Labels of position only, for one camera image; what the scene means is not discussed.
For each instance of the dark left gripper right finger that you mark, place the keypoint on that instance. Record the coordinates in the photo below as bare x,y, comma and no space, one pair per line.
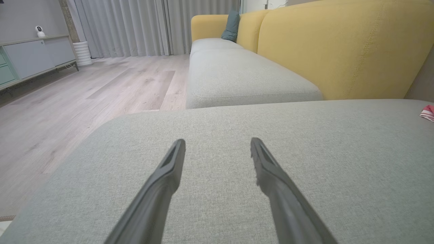
291,213

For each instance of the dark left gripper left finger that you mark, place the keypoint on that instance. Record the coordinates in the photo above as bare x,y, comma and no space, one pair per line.
145,213

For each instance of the red white numbered jersey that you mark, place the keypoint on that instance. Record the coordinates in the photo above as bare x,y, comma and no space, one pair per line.
428,113

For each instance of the grey sofa seat cushion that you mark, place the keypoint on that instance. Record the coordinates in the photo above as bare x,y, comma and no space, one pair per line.
244,78

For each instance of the wide yellow sofa backrest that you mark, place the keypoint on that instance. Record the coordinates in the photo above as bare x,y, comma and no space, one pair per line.
339,51

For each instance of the white ribbed cylindrical purifier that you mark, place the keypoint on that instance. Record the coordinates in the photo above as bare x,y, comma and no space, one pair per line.
82,54

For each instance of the small grey seat cushion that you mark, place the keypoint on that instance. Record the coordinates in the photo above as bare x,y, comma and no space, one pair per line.
213,44

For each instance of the grey pleated curtain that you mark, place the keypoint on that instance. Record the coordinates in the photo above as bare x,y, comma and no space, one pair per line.
135,27

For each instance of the narrow yellow sofa backrest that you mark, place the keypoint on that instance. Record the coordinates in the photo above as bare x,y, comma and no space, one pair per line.
249,30

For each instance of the grey green media cabinet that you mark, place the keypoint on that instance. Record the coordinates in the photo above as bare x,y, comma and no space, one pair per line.
34,57

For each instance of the teal throw cushion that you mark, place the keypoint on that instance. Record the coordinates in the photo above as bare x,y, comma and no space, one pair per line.
231,27

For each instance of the yellow sofa armrest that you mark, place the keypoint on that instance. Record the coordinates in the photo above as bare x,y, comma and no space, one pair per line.
206,27

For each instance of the white security camera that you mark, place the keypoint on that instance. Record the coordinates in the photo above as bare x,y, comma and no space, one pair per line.
40,31

